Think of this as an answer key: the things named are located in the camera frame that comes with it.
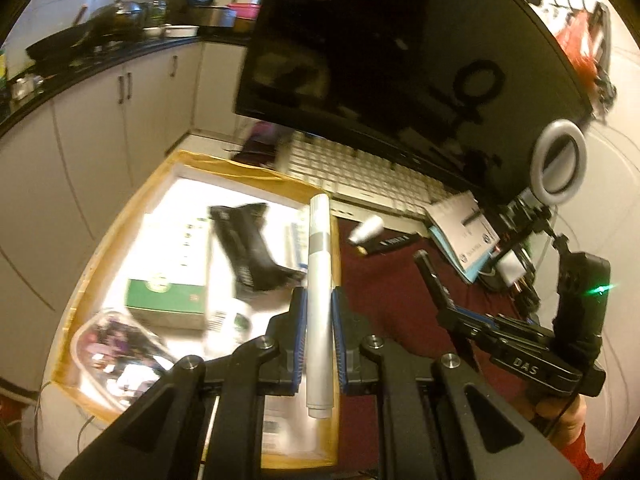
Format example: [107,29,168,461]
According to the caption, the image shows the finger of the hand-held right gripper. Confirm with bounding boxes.
[413,251,501,328]
[436,307,496,363]

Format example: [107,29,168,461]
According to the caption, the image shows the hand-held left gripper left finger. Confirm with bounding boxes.
[57,286,308,480]

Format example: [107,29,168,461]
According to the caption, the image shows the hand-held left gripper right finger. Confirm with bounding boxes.
[331,285,583,480]

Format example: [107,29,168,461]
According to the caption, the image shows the white silver pen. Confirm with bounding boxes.
[305,192,334,419]

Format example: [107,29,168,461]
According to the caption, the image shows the white spray bottle green label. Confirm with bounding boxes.
[202,300,252,357]

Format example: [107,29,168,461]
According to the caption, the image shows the black stapler-like tool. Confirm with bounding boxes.
[207,202,307,294]

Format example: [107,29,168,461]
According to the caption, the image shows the white ointment carton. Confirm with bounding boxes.
[284,205,312,272]

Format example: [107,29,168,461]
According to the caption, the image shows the green white medicine box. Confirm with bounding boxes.
[125,212,211,329]

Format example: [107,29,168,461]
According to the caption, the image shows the yellow cardboard box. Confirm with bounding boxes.
[52,150,344,469]

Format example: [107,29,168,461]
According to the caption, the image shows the person's right forearm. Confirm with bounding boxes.
[557,430,603,478]

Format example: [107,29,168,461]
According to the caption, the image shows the person's right hand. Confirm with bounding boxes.
[534,394,586,443]

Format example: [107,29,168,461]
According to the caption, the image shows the blue notebook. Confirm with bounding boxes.
[429,225,493,286]

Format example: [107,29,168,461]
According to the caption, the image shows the black marker pen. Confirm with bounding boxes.
[359,232,422,256]

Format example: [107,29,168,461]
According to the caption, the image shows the white charger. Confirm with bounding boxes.
[497,250,527,287]

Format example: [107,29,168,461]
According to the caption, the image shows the small white dropper bottle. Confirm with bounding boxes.
[347,214,385,245]

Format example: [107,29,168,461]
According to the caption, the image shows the beige keyboard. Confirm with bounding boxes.
[277,132,452,222]

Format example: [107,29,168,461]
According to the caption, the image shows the clear packet with cartoon figures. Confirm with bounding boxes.
[70,308,177,402]

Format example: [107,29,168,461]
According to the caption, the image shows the purple bag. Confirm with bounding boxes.
[244,120,282,167]

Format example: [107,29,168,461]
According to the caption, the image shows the black computer monitor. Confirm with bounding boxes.
[234,0,594,202]

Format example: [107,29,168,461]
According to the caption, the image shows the red cloth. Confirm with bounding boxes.
[555,7,607,93]

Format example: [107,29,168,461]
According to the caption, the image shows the lower kitchen cabinets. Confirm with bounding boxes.
[0,40,251,311]

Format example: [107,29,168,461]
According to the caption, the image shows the red plastic container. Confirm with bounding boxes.
[227,2,262,34]

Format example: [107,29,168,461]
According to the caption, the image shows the steel rectangular container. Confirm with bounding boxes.
[192,5,237,29]

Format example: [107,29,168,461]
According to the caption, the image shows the white bowl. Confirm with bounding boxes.
[142,23,201,39]

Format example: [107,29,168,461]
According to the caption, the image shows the steel cooking pot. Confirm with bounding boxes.
[89,0,147,32]

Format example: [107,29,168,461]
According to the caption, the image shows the black wok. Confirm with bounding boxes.
[25,5,97,63]

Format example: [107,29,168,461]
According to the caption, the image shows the white ring light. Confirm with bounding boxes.
[530,119,587,196]

